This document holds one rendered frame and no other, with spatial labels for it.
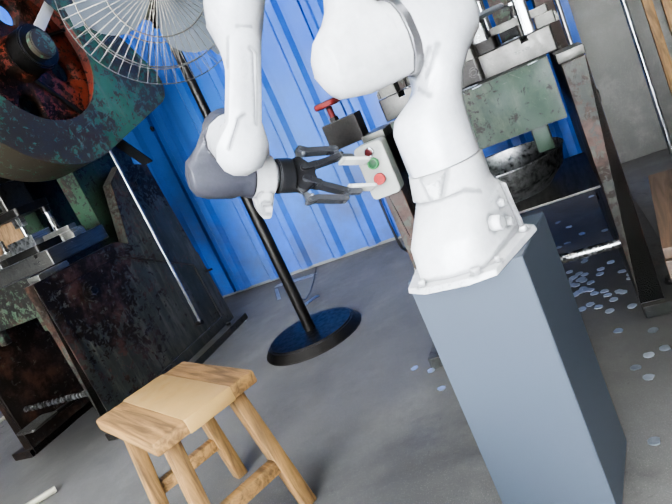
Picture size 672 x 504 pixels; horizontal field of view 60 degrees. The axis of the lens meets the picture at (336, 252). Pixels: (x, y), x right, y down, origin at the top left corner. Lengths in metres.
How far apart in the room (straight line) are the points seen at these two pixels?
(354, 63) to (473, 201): 0.25
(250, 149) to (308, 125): 1.96
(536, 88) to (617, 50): 1.43
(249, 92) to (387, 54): 0.33
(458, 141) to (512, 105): 0.62
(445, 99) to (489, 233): 0.20
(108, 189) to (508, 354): 2.01
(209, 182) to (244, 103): 0.19
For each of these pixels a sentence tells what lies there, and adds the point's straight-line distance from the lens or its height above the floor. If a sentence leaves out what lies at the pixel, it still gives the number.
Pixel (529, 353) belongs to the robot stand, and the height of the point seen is 0.30.
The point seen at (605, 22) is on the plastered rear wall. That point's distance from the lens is 2.86.
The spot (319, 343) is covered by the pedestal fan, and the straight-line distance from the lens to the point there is 2.05.
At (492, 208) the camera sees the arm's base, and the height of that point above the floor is 0.51.
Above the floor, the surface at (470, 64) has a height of 0.70.
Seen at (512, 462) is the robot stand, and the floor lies 0.11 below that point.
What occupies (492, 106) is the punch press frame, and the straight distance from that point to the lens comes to 1.46.
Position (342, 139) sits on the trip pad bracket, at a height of 0.66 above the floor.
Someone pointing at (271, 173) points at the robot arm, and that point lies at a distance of 1.20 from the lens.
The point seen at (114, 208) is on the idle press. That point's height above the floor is 0.74.
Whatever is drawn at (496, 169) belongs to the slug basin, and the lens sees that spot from 1.89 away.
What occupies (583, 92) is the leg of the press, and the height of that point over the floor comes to 0.55.
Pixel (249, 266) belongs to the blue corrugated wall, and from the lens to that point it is 3.38.
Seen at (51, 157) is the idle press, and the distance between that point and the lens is 2.16.
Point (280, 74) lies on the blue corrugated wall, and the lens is 3.04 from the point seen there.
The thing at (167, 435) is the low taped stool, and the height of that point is 0.33.
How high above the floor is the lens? 0.73
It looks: 12 degrees down
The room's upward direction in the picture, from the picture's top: 24 degrees counter-clockwise
